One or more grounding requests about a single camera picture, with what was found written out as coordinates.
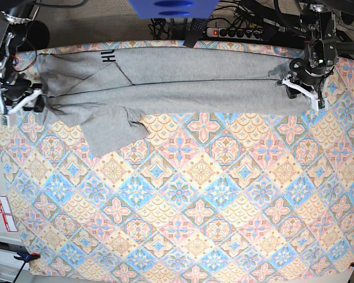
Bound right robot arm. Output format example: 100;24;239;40
0;1;45;115

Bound patterned tablecloth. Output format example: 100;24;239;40
0;58;354;282

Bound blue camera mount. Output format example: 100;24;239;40
129;0;219;19

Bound black power strip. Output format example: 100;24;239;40
205;27;264;41

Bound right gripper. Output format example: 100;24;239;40
0;79;44;99

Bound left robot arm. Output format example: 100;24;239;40
283;1;338;103

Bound red white stickers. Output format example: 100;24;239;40
0;195;18;232

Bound blue orange clamp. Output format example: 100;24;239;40
13;252;41;283

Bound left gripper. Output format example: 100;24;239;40
287;58;333;99

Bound grey T-shirt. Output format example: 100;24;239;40
35;47;310;157

